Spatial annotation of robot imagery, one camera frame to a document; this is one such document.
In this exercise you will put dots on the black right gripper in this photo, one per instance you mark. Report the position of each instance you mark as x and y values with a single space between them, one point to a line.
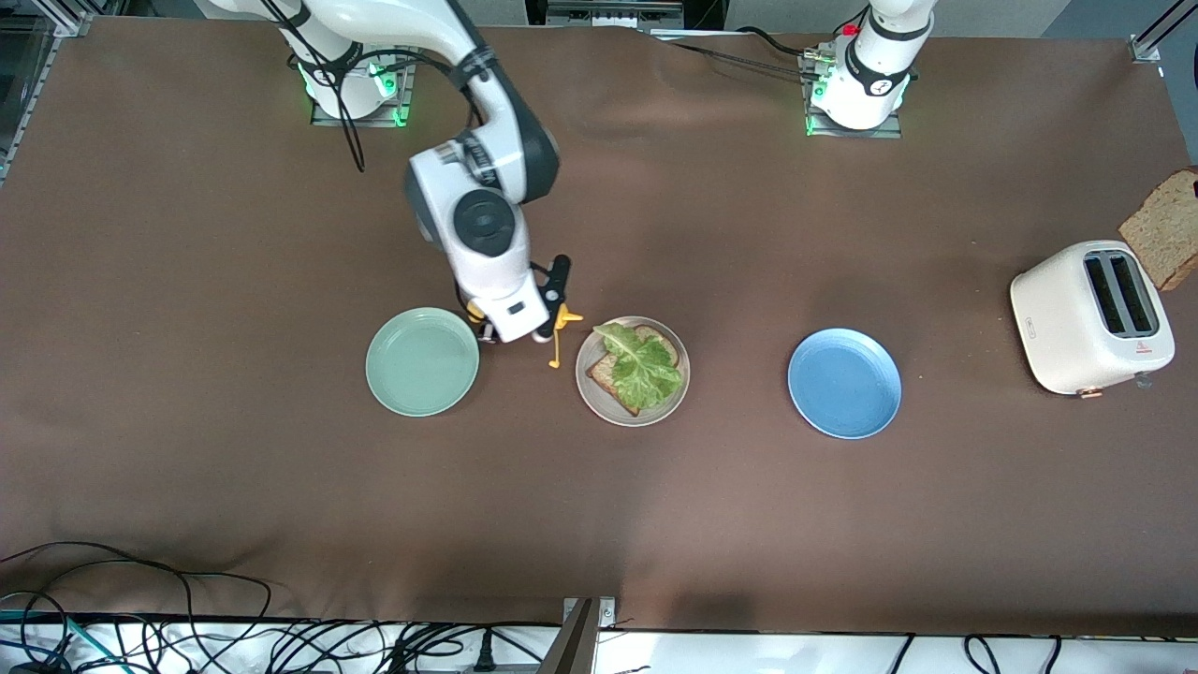
487 330

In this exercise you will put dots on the yellow mustard squeeze bottle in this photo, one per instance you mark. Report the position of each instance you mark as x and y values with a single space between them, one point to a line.
567 320

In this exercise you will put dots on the brown bread slice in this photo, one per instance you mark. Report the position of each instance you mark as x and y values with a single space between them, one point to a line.
1165 229
604 373

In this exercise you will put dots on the green lettuce leaf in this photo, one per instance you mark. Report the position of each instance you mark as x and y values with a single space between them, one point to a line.
641 370

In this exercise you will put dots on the beige plate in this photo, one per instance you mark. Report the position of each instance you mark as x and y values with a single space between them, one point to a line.
594 395

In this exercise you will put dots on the mint green plate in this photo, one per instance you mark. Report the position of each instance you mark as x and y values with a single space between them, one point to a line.
421 365

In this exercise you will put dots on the blue plate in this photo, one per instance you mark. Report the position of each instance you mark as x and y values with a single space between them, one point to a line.
842 384

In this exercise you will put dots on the black electronics box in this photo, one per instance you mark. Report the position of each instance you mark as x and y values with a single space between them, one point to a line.
562 11

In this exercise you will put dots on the black power plug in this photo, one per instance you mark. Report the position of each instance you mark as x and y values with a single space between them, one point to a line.
484 655

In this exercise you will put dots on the cream white toaster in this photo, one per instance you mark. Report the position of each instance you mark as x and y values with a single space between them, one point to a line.
1058 328

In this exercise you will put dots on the metal equipment rack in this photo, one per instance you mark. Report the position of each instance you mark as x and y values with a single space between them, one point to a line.
23 65

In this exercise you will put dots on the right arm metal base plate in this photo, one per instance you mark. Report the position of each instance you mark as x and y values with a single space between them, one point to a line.
404 89

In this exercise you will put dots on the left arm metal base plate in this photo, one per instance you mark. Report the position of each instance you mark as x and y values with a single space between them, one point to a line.
842 133

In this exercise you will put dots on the grey metal bracket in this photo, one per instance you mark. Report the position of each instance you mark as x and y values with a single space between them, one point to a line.
580 646

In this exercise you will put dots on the aluminium frame profile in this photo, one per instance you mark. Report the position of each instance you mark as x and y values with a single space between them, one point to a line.
1144 49

